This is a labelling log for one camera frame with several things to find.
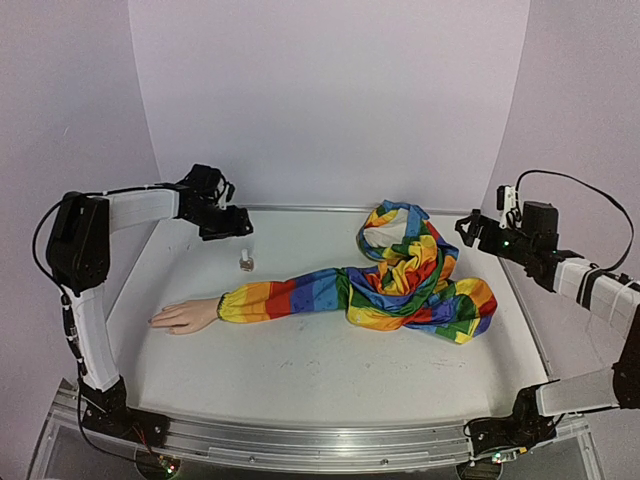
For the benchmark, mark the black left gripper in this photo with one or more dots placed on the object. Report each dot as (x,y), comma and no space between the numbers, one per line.
(238,226)

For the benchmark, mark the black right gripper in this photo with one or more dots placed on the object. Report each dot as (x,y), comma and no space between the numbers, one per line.
(480,230)

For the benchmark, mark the clear glitter nail polish bottle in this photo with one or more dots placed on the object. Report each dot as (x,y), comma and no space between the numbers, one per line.
(246,262)

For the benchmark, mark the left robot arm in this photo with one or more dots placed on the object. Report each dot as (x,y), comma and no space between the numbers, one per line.
(77,257)

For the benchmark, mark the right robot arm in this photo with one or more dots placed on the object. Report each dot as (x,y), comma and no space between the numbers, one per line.
(603,305)

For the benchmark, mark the rainbow striped sleeve cloth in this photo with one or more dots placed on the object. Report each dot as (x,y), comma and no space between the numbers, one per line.
(408,285)

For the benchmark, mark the mannequin hand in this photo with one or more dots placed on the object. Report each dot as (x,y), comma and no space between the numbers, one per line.
(186,318)

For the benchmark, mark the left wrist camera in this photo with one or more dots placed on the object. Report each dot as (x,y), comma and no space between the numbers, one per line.
(223,193)

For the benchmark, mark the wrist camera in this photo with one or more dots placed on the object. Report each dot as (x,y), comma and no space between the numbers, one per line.
(223,193)
(508,206)

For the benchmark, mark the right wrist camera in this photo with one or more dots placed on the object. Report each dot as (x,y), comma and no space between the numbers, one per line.
(508,206)

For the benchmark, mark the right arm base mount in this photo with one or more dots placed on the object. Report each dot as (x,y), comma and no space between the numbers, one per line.
(524,428)

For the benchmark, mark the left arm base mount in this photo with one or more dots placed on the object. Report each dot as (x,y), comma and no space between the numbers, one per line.
(107,412)

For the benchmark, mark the aluminium front rail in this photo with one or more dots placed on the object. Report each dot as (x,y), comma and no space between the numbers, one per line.
(566,447)

